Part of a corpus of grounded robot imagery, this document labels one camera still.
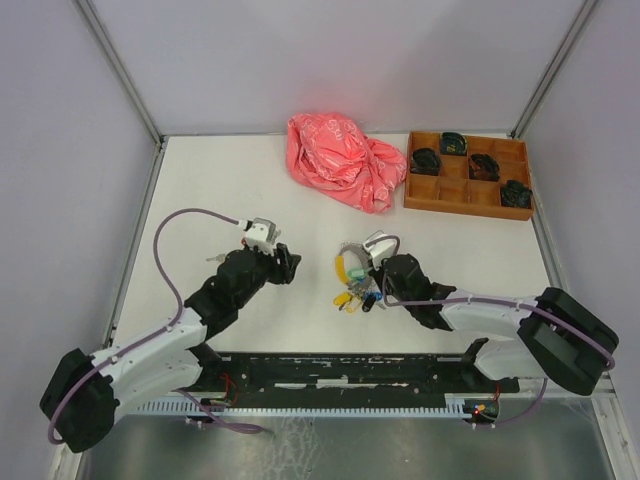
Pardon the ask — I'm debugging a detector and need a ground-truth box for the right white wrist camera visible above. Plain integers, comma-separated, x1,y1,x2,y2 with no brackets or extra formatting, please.
363,230,400,259

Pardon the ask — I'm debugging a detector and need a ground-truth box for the purple cable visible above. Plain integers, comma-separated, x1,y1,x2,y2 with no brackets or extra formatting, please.
379,234,616,431
46,207,261,445

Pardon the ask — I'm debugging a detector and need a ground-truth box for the wooden compartment tray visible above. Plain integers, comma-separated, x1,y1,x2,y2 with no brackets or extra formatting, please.
404,131,535,221

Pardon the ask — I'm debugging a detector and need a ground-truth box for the dark roll centre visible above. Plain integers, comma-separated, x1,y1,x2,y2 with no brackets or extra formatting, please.
468,153,500,182

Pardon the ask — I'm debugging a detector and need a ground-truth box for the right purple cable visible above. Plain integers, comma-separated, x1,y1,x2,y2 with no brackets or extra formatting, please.
379,234,616,431

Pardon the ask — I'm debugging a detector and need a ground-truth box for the dark roll left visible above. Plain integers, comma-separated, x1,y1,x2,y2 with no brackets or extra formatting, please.
410,147,442,176

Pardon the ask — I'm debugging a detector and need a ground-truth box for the dark roll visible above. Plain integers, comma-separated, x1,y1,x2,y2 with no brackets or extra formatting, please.
500,180,533,209
468,153,500,182
440,131,468,156
410,147,442,176

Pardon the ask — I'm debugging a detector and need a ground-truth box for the dark roll top middle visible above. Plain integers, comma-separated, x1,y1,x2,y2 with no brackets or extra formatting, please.
440,131,468,156

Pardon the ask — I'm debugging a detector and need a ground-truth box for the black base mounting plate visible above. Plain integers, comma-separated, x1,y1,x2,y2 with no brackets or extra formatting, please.
187,339,520,401

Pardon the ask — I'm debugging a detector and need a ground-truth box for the keyring with yellow blue tags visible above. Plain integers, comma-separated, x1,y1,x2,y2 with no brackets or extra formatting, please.
333,243,386,314

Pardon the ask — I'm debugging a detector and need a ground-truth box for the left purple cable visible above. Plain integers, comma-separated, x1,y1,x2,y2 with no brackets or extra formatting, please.
46,207,261,445

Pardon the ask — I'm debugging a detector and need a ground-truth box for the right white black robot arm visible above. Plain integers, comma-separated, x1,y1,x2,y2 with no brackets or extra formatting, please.
371,254,619,396

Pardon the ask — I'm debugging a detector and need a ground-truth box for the white slotted cable duct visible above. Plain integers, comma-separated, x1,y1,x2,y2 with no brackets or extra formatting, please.
134,392,501,416

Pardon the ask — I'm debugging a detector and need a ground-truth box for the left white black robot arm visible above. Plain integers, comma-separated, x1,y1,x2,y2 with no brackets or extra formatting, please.
39,243,302,453

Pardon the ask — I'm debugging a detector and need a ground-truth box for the pink crumpled cloth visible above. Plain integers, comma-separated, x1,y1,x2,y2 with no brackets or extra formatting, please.
285,113,407,214

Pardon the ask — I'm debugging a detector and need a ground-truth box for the yellow tag key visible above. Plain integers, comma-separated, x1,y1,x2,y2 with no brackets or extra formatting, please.
206,254,226,263

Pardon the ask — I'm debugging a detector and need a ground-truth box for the green tag key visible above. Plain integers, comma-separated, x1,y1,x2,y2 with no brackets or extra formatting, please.
347,268,368,279

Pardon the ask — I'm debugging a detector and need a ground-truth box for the dark roll right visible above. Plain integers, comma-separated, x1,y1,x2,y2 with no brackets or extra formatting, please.
500,180,533,209

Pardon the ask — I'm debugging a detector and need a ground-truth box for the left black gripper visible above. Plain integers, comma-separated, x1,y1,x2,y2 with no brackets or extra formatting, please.
235,242,302,308

